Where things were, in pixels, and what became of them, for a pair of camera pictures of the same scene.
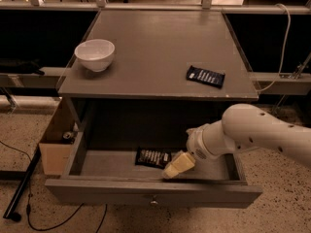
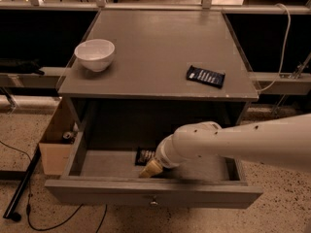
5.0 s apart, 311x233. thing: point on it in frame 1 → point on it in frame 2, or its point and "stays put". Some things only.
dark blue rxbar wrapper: [211, 78] stays put
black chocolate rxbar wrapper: [155, 157] stays put
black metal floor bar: [21, 184] stays put
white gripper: [195, 144] → [160, 155]
